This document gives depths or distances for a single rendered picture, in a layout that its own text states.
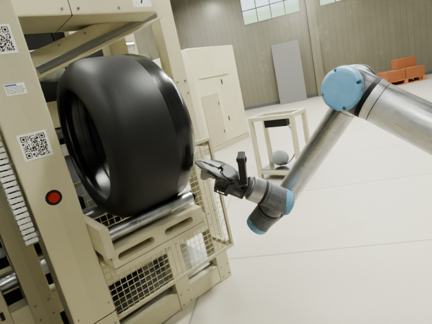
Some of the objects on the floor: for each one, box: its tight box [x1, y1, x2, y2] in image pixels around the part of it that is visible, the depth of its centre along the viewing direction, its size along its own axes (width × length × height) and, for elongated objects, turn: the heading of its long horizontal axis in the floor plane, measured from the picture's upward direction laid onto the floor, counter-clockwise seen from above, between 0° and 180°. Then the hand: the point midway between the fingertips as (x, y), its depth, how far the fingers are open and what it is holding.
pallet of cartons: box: [376, 56, 426, 86], centre depth 1070 cm, size 142×108×79 cm
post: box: [0, 0, 120, 324], centre depth 95 cm, size 13×13×250 cm
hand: (199, 161), depth 109 cm, fingers closed
